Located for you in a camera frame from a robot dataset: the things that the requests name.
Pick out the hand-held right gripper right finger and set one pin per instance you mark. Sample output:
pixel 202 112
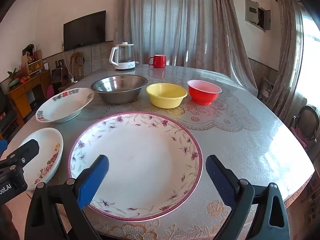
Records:
pixel 220 180

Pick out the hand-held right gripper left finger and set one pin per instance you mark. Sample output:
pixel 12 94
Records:
pixel 92 180

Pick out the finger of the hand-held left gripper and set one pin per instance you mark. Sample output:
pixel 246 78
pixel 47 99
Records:
pixel 25 151
pixel 2 146

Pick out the pink rose plate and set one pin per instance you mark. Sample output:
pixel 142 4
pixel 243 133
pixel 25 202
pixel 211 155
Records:
pixel 47 142

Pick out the large purple flower plate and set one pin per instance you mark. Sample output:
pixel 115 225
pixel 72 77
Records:
pixel 140 160

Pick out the blue floral deep plate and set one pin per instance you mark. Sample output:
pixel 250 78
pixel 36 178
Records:
pixel 67 105

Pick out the red plastic bowl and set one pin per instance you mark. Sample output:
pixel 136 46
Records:
pixel 203 96

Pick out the stainless steel bowl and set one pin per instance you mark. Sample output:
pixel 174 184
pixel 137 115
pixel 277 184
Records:
pixel 120 92

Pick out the yellow plastic bowl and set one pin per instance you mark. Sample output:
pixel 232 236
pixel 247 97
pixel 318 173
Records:
pixel 166 97

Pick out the black sofa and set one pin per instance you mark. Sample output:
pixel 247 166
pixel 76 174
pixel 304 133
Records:
pixel 6 120

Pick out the orange wooden desk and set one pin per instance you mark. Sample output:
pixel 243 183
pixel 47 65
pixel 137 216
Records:
pixel 22 92

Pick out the pink bag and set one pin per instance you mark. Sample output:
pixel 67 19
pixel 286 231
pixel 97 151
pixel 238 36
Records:
pixel 50 92

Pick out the green potted plant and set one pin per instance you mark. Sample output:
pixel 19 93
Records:
pixel 13 77

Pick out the black speaker box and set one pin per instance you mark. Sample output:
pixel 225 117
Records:
pixel 58 76

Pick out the small wooden shelf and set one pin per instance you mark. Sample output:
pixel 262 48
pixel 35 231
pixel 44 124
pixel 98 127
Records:
pixel 33 66

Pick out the wooden chair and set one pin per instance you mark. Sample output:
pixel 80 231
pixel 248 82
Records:
pixel 76 65

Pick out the patterned cushion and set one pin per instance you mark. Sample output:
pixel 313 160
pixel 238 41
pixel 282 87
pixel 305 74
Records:
pixel 265 90

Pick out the dark round-back chair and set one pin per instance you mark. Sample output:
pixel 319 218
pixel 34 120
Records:
pixel 308 122

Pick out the white glass electric kettle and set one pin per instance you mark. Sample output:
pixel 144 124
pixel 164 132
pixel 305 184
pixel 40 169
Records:
pixel 123 60

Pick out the red mug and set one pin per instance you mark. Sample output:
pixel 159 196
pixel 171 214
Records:
pixel 158 61

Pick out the narrow grey curtain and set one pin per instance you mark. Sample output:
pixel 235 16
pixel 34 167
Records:
pixel 287 55

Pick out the wide grey window curtain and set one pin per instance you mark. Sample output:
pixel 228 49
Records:
pixel 180 25

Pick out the grey electrical panel box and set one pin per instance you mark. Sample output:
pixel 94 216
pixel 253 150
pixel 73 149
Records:
pixel 252 12

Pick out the black wall television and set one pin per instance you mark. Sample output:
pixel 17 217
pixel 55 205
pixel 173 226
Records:
pixel 85 31

